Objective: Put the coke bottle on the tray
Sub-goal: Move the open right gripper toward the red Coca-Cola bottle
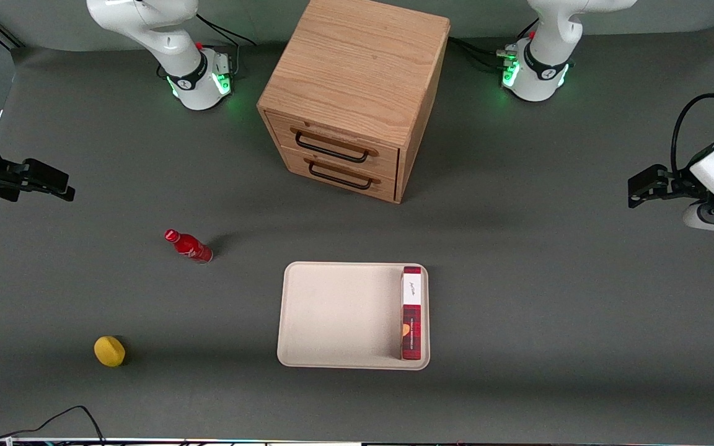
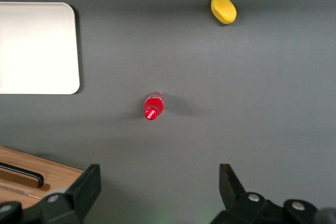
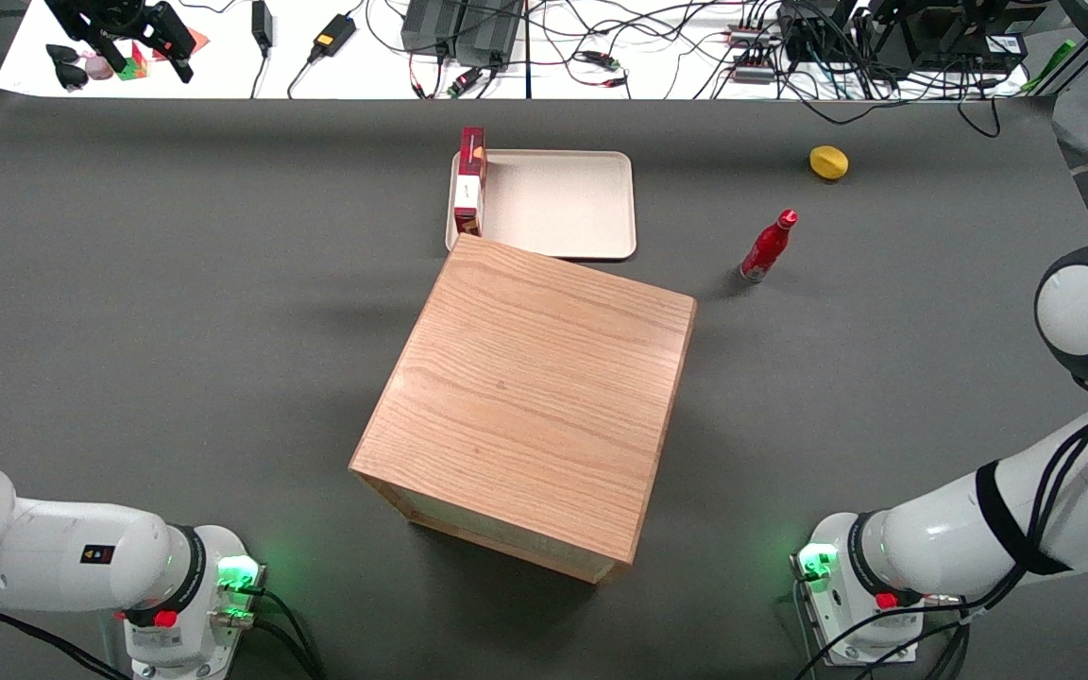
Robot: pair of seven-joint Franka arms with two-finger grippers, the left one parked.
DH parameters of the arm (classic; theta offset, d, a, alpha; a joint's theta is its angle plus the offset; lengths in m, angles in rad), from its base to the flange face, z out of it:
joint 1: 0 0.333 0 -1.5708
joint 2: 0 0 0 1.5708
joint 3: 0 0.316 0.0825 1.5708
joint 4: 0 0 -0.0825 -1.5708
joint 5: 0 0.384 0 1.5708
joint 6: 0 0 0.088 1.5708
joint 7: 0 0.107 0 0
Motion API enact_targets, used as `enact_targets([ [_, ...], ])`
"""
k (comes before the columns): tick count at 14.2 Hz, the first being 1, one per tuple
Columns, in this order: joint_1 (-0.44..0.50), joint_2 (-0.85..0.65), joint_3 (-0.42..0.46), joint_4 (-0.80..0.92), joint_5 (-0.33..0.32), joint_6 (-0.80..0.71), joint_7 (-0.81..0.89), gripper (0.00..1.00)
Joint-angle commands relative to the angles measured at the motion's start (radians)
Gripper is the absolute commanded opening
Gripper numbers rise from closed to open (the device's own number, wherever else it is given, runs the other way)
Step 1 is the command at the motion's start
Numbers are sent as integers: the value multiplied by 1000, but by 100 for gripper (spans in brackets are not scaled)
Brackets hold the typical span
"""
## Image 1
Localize red coke bottle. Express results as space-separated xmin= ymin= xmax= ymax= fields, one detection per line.
xmin=164 ymin=229 xmax=214 ymax=265

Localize beige plastic tray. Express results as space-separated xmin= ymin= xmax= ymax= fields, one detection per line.
xmin=276 ymin=261 xmax=431 ymax=371

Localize yellow lemon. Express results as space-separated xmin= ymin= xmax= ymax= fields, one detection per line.
xmin=94 ymin=336 xmax=126 ymax=367

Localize wooden drawer front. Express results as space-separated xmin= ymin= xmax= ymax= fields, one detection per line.
xmin=264 ymin=111 xmax=400 ymax=181
xmin=280 ymin=147 xmax=397 ymax=203

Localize red plaid carton box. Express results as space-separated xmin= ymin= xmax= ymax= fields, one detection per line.
xmin=400 ymin=266 xmax=423 ymax=362

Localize wooden drawer cabinet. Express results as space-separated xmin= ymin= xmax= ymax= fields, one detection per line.
xmin=257 ymin=0 xmax=451 ymax=204

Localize black left arm wrist cable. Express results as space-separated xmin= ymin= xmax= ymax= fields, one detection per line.
xmin=671 ymin=58 xmax=714 ymax=175

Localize black left arm base cables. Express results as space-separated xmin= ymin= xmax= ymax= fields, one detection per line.
xmin=448 ymin=19 xmax=541 ymax=72

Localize black arm base cables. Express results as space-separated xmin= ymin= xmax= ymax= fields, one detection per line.
xmin=448 ymin=19 xmax=541 ymax=72
xmin=195 ymin=12 xmax=258 ymax=49

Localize black cable at table edge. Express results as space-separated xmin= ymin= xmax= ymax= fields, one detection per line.
xmin=0 ymin=405 xmax=107 ymax=444

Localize black right arm base cables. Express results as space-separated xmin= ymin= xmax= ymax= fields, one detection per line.
xmin=195 ymin=12 xmax=258 ymax=49

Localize black metal drawer handle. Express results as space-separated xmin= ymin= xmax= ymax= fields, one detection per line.
xmin=295 ymin=129 xmax=371 ymax=165
xmin=309 ymin=160 xmax=374 ymax=191

